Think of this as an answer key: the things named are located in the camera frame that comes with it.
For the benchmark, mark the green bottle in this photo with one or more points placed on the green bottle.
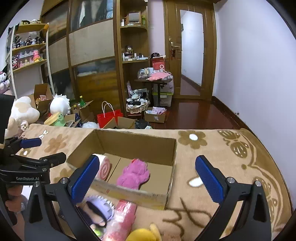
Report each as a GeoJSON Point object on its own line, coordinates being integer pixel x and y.
{"type": "Point", "coordinates": [81, 100]}

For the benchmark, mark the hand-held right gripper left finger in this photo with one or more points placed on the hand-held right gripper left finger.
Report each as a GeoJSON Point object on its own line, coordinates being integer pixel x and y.
{"type": "Point", "coordinates": [85, 179]}

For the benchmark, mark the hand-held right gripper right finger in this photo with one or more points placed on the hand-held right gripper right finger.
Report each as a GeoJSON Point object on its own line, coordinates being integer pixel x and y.
{"type": "Point", "coordinates": [209, 180]}

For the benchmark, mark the pink fluffy plush toy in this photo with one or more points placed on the pink fluffy plush toy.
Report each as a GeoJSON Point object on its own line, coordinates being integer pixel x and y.
{"type": "Point", "coordinates": [134, 173]}

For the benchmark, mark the black white striped cloth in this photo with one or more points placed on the black white striped cloth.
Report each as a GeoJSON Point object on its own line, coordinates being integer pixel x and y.
{"type": "Point", "coordinates": [138, 95]}

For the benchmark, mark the person's left hand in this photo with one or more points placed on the person's left hand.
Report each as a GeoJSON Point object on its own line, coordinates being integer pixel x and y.
{"type": "Point", "coordinates": [13, 200]}

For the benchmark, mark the wooden door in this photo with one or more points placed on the wooden door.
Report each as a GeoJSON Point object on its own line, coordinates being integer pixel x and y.
{"type": "Point", "coordinates": [209, 46]}

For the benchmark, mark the beige plush toy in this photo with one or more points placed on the beige plush toy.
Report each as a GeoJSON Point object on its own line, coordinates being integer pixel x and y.
{"type": "Point", "coordinates": [172, 237]}

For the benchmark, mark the red box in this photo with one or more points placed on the red box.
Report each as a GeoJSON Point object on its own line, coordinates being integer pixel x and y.
{"type": "Point", "coordinates": [157, 63]}

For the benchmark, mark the pink cloth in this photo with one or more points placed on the pink cloth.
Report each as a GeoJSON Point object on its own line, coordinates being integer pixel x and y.
{"type": "Point", "coordinates": [158, 76]}

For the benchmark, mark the row of dark figurines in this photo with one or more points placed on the row of dark figurines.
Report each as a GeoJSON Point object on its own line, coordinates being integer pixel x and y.
{"type": "Point", "coordinates": [27, 41]}

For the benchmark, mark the white-framed display shelf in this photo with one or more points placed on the white-framed display shelf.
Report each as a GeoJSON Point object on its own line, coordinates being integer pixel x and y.
{"type": "Point", "coordinates": [30, 29]}

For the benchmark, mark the row of pink figurine boxes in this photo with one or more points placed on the row of pink figurine boxes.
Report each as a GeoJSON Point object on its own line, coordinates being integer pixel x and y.
{"type": "Point", "coordinates": [30, 56]}

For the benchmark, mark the green frog hat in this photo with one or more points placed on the green frog hat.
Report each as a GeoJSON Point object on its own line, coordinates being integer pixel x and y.
{"type": "Point", "coordinates": [54, 120]}

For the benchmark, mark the cardboard box with bottles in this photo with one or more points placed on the cardboard box with bottles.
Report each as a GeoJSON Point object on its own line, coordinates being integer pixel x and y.
{"type": "Point", "coordinates": [84, 111]}

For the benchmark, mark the large white beige plush dog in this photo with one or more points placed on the large white beige plush dog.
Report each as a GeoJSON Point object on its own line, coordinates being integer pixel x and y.
{"type": "Point", "coordinates": [23, 111]}

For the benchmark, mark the tall open cardboard box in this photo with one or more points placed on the tall open cardboard box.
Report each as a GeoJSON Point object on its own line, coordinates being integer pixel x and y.
{"type": "Point", "coordinates": [42, 89]}

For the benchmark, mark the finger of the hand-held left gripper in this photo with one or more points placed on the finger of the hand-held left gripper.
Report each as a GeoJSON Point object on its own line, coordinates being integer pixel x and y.
{"type": "Point", "coordinates": [30, 143]}
{"type": "Point", "coordinates": [54, 158]}

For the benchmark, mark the red paper gift bag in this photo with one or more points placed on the red paper gift bag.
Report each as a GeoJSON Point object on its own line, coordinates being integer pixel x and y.
{"type": "Point", "coordinates": [108, 118]}

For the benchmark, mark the black and purple plush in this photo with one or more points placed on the black and purple plush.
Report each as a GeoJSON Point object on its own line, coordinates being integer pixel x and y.
{"type": "Point", "coordinates": [3, 80]}

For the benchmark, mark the clear plastic storage bin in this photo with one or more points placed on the clear plastic storage bin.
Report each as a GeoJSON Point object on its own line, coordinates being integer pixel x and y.
{"type": "Point", "coordinates": [165, 97]}

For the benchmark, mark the dark bag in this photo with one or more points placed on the dark bag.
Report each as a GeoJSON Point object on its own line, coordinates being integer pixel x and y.
{"type": "Point", "coordinates": [142, 124]}

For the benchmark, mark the lace-trimmed wicker basket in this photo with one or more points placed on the lace-trimmed wicker basket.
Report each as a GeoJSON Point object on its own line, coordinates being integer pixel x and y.
{"type": "Point", "coordinates": [137, 108]}

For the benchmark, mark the pink swirl roll plush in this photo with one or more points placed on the pink swirl roll plush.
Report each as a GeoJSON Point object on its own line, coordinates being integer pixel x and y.
{"type": "Point", "coordinates": [105, 168]}

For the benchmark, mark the purple-haired plush doll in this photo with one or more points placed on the purple-haired plush doll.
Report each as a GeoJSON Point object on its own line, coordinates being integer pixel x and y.
{"type": "Point", "coordinates": [101, 206]}

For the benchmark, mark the wooden corner shelf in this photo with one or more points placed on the wooden corner shelf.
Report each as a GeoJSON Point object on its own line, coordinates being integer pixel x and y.
{"type": "Point", "coordinates": [134, 41]}

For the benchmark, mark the wooden sliding-door wardrobe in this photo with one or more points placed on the wooden sliding-door wardrobe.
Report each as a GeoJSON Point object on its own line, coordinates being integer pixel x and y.
{"type": "Point", "coordinates": [92, 46]}

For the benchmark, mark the small cardboard box with packets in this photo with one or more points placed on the small cardboard box with packets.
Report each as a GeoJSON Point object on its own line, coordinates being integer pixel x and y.
{"type": "Point", "coordinates": [153, 118]}

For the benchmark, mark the wooden framed mirror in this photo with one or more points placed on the wooden framed mirror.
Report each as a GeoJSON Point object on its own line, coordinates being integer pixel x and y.
{"type": "Point", "coordinates": [134, 17]}

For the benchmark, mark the beige floral blanket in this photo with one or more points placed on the beige floral blanket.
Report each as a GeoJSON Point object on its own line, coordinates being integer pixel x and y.
{"type": "Point", "coordinates": [208, 220]}

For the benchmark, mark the flat open cardboard box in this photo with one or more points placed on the flat open cardboard box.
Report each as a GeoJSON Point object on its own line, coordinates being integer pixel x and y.
{"type": "Point", "coordinates": [124, 124]}

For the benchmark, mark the small wooden table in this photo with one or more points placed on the small wooden table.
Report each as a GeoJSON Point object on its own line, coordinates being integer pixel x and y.
{"type": "Point", "coordinates": [155, 82]}

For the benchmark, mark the white frilled round plush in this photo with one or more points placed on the white frilled round plush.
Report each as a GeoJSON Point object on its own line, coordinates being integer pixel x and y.
{"type": "Point", "coordinates": [59, 105]}

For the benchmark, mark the yellow plush toy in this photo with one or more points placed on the yellow plush toy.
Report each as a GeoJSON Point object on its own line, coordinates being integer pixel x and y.
{"type": "Point", "coordinates": [141, 235]}

